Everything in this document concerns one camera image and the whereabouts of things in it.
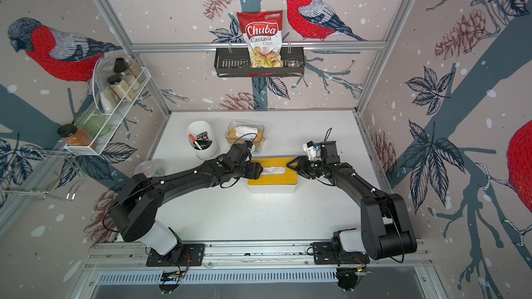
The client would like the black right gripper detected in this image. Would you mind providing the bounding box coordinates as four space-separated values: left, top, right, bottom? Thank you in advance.
286 156 326 179

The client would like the yellow tissue box lid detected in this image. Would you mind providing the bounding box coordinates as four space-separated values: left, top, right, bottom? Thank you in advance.
247 157 298 185

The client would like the bamboo tissue box lid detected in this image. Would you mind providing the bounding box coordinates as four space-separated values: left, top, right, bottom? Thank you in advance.
225 126 264 148

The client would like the white plastic tissue box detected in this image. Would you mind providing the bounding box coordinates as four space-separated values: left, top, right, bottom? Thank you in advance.
247 184 297 195

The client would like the clear plastic tissue box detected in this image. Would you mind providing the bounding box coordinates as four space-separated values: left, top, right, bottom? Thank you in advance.
225 120 265 154

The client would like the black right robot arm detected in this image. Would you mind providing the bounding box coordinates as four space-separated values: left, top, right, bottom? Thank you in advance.
286 141 417 260

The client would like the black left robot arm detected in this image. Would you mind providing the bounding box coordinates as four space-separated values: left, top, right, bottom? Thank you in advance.
107 141 263 263

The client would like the white oval cup holder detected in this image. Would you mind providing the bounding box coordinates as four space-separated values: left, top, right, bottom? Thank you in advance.
186 120 219 161

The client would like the red marker pen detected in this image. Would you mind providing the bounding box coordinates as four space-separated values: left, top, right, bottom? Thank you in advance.
188 134 202 150

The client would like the clear plastic cup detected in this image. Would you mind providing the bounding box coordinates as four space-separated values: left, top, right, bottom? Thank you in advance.
134 161 164 178

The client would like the beige bottle black cap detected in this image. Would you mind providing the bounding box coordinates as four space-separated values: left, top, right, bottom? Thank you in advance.
114 58 144 91
108 75 135 102

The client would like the red Chuba chips bag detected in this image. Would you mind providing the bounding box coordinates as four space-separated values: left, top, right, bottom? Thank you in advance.
237 11 283 69

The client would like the green item in bag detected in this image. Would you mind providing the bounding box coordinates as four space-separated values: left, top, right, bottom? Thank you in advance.
74 109 111 138

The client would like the orange spice jar black lid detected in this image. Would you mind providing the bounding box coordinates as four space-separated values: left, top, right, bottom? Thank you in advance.
57 124 94 147

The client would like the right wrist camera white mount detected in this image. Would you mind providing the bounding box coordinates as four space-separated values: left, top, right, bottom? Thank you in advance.
303 141 319 161

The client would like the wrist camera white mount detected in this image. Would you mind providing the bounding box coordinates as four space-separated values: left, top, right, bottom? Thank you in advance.
244 141 255 152
303 141 319 161

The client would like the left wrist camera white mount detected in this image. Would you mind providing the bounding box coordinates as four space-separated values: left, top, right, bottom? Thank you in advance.
244 141 255 152

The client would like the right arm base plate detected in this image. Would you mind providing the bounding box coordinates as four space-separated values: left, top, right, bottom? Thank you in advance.
310 242 370 265

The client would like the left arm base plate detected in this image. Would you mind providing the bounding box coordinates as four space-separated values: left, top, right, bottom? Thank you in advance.
145 243 206 267

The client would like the black wall basket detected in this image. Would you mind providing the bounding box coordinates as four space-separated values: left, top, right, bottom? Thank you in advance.
214 47 305 78

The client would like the aluminium front rail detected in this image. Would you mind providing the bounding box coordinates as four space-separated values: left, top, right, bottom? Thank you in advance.
82 239 429 271

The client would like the white wire wall shelf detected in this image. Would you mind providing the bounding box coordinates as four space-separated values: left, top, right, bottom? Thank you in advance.
66 51 152 156

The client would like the chrome wire rack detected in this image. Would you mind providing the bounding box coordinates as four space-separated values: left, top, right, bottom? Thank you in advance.
1 145 87 203

